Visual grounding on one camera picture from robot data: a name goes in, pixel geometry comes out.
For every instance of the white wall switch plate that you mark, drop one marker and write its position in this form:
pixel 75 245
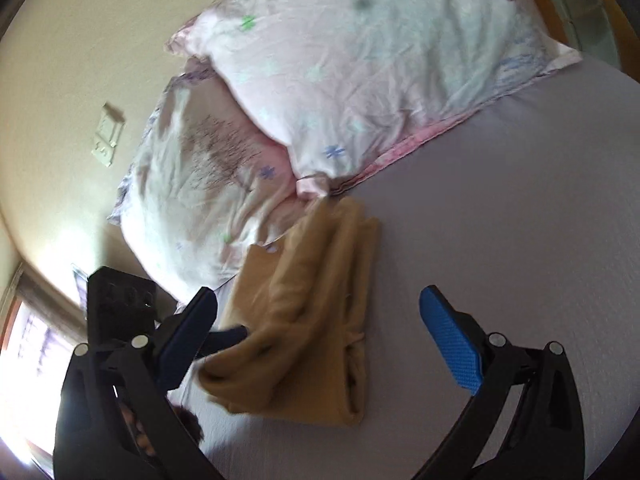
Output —
pixel 107 135

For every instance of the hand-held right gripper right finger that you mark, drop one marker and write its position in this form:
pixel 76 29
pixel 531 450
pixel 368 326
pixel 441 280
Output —
pixel 450 342

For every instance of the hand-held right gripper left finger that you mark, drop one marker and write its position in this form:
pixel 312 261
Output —
pixel 182 342

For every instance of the wooden bed headboard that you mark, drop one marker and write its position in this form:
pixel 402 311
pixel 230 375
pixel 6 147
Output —
pixel 617 45

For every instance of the grey bed sheet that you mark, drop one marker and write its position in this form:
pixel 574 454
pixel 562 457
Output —
pixel 500 220

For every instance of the large white floral pillow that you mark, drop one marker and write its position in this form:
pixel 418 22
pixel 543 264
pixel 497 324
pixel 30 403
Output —
pixel 360 60

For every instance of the white pillow with dark print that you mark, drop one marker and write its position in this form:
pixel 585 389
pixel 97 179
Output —
pixel 200 185

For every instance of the bright window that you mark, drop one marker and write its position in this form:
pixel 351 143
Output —
pixel 30 360

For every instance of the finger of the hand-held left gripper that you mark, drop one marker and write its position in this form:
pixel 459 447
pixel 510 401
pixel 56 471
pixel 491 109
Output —
pixel 225 337

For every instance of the tan pants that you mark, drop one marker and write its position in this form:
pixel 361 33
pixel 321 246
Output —
pixel 305 310

